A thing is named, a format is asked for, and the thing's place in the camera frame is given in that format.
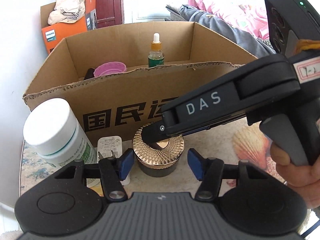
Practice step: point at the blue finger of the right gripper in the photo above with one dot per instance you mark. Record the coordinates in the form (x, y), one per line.
(197, 130)
(159, 131)

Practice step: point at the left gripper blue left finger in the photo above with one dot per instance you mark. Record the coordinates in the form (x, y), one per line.
(112, 172)

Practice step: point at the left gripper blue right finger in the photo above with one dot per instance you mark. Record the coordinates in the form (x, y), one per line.
(209, 172)

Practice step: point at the gold lid dark jar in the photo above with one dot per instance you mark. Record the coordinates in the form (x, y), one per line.
(159, 159)

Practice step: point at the white supplement bottle green label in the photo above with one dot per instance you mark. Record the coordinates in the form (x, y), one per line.
(55, 134)

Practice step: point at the green dropper bottle orange collar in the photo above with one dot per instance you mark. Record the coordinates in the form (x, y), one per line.
(155, 56)

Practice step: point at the pink plastic lid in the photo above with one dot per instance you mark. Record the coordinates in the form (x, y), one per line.
(110, 68)

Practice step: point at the black electrical tape roll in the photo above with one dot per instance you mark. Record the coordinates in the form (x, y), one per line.
(89, 74)

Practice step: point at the person's right hand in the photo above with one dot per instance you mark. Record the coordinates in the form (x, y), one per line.
(302, 179)

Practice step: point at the beach print table mat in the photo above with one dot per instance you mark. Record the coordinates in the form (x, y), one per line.
(217, 142)

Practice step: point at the large brown cardboard box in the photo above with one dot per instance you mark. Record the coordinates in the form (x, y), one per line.
(119, 104)

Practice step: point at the pink floral blanket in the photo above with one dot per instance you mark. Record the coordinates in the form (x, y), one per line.
(250, 18)

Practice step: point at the grey quilt on bed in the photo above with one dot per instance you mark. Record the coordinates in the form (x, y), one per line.
(256, 46)

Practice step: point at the orange Philips appliance box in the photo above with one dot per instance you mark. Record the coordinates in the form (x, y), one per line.
(53, 34)

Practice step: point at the beige clothes in box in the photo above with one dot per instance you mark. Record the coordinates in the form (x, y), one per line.
(67, 11)

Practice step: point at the white usb wall charger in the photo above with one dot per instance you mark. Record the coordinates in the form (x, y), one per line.
(111, 148)

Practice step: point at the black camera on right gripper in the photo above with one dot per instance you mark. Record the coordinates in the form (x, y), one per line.
(290, 21)

